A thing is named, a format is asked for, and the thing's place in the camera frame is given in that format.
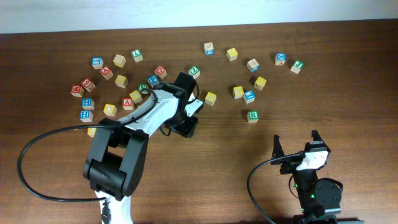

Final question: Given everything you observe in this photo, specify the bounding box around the plain wood yellow block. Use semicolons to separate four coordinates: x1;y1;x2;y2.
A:
113;54;126;68

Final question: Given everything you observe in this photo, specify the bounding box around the yellow S block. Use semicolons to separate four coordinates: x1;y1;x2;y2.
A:
205;91;217;106

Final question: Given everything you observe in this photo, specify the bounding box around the green V block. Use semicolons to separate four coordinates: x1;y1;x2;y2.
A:
138;83;150;95

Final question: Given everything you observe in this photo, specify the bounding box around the blue E block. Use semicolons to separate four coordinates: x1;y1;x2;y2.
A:
243;90;256;104

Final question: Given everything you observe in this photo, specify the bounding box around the yellow O block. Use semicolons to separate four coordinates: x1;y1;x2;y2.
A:
103;104;117;116

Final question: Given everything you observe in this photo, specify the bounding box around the red 6 block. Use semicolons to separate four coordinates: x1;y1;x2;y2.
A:
81;78;96;92

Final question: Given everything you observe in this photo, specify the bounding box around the blue h block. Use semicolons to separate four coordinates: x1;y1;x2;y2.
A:
81;98;95;110
80;110;93;122

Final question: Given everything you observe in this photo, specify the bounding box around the red a block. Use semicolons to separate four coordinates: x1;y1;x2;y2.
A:
122;98;134;110
99;66;114;80

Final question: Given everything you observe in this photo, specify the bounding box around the green Z block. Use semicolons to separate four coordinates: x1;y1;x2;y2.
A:
188;66;200;79

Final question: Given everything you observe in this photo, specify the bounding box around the blue H block lower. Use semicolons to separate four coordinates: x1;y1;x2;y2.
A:
80;110;93;122

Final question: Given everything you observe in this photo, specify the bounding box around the red Q block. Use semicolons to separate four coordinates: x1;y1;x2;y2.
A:
154;65;167;80

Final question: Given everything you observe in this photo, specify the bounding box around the blue 5 block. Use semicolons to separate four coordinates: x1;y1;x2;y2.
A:
91;57;104;70

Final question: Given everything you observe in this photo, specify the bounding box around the blue H block upper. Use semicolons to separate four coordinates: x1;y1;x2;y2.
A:
81;98;95;110

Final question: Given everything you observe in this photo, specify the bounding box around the wood block blue edge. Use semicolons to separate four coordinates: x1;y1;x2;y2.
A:
246;59;259;72

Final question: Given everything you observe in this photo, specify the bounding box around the wood block blue side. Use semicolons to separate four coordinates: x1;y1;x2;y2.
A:
204;42;214;55

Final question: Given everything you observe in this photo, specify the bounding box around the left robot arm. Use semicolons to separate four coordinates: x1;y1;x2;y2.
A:
83;73;203;223

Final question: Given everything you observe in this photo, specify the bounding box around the red M block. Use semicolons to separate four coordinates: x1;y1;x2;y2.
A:
70;85;84;98

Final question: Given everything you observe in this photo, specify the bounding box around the green L block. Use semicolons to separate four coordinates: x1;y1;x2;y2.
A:
131;49;143;62

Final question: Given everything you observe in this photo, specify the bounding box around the green J block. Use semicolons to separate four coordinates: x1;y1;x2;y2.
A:
290;60;305;74

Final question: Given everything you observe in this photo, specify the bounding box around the yellow block top right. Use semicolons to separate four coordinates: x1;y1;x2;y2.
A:
226;47;238;61

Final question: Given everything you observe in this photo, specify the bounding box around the blue P block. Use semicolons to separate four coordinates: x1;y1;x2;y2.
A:
147;75;160;88

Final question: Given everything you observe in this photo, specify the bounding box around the yellow block upper left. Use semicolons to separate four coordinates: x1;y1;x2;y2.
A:
115;75;128;88

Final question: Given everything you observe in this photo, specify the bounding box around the red A block lower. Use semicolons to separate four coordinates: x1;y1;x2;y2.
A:
122;98;134;110

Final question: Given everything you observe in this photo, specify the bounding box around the green R block right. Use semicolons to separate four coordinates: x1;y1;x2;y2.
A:
247;111;259;123

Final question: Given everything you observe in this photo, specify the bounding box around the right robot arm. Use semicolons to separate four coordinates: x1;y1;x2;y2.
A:
271;130;364;223

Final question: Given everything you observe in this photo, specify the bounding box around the yellow block centre right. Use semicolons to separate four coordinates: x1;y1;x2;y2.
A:
233;86;244;99

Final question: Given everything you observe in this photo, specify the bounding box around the yellow C block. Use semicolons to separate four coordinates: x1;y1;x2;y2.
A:
129;90;142;104

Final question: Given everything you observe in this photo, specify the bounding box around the red A block upper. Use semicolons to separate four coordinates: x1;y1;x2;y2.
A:
99;66;114;80

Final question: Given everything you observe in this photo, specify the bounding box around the yellow block bottom left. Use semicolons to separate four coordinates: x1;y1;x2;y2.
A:
87;128;96;138

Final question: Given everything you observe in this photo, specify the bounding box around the blue X block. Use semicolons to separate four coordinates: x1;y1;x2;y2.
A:
275;52;287;65

